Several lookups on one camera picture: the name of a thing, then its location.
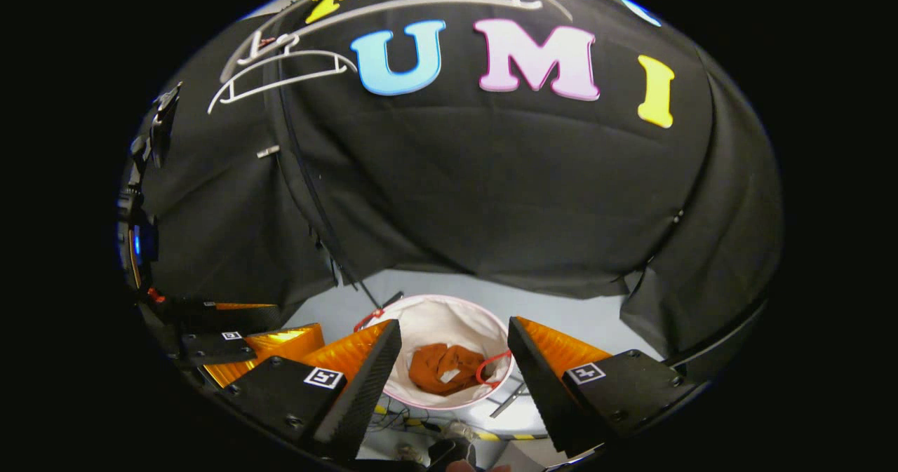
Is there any white clothes hanger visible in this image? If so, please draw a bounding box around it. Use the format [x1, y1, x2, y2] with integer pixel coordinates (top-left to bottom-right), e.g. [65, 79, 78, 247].
[219, 0, 575, 86]
[207, 34, 358, 115]

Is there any yellow black floor tape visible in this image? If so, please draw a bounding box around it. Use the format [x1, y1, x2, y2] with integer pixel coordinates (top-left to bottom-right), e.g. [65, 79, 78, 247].
[477, 431, 549, 443]

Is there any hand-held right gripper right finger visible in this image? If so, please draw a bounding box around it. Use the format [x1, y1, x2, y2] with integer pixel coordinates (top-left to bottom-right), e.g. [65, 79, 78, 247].
[507, 316, 692, 455]

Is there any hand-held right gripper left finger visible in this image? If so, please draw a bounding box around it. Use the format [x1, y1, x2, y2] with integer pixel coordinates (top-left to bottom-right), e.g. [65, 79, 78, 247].
[223, 319, 403, 459]

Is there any orange corduroy jacket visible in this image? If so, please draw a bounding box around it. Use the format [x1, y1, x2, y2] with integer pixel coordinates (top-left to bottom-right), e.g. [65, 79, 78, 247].
[408, 343, 495, 397]

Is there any black backdrop cloth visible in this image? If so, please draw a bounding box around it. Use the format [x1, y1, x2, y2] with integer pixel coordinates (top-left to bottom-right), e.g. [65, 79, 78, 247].
[119, 0, 783, 360]

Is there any white pink-rimmed laundry hamper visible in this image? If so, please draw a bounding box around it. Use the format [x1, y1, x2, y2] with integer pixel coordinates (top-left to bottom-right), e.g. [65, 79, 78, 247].
[354, 294, 516, 411]

